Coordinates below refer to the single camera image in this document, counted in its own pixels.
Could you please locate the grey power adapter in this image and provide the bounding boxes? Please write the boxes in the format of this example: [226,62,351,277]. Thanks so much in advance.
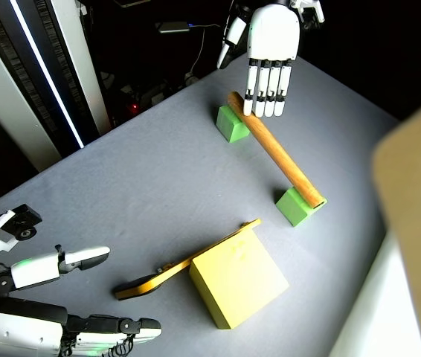
[157,21,192,35]

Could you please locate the tan panel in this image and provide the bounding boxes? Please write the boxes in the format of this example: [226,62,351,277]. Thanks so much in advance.
[372,84,421,357]

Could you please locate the wooden rod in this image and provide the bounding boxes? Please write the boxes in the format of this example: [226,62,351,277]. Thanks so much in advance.
[227,91,326,209]

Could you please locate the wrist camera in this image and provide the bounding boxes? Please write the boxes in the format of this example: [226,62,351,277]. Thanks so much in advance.
[9,203,43,241]

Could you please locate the large yellow block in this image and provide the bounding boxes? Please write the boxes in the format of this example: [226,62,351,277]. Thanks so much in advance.
[188,230,290,330]

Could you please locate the grey table cloth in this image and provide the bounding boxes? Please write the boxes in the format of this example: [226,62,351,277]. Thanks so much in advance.
[0,51,399,357]

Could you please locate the white cable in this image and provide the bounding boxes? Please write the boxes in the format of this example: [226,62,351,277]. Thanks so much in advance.
[187,24,221,81]

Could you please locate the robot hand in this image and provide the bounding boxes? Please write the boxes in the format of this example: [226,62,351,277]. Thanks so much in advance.
[216,0,301,118]
[0,245,163,357]

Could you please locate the white panel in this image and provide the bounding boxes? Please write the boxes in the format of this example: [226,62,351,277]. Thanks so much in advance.
[328,228,421,357]

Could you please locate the green block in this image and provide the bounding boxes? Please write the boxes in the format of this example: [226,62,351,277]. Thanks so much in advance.
[215,105,251,144]
[274,187,328,228]

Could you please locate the white power strip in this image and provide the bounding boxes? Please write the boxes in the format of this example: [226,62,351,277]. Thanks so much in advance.
[100,68,167,117]

